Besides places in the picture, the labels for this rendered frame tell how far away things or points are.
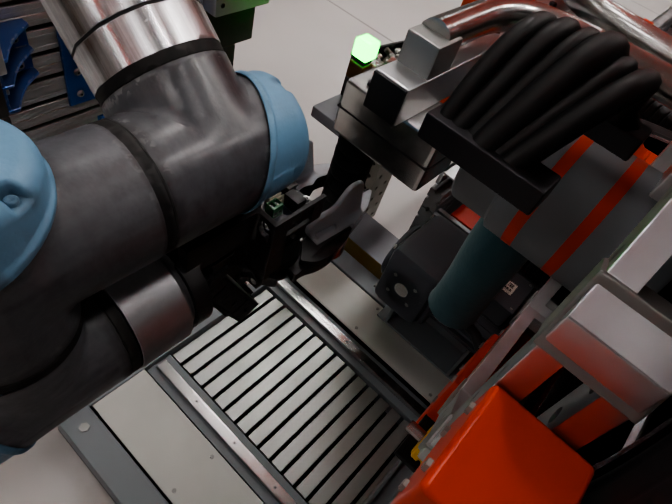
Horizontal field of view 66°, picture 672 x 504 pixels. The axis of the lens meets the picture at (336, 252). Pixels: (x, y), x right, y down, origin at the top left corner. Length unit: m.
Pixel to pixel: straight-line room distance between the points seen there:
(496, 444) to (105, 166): 0.26
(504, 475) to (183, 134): 0.25
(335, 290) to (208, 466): 0.53
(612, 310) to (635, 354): 0.02
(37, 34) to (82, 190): 0.77
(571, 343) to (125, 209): 0.23
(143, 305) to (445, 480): 0.20
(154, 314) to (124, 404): 0.85
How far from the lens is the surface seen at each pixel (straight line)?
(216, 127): 0.28
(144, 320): 0.33
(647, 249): 0.31
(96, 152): 0.26
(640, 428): 0.47
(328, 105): 1.29
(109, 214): 0.25
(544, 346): 0.32
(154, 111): 0.28
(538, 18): 0.37
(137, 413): 1.17
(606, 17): 0.55
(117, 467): 1.13
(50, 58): 1.03
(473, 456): 0.32
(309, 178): 0.48
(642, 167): 0.55
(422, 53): 0.38
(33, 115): 1.07
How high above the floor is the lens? 1.16
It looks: 48 degrees down
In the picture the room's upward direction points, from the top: 21 degrees clockwise
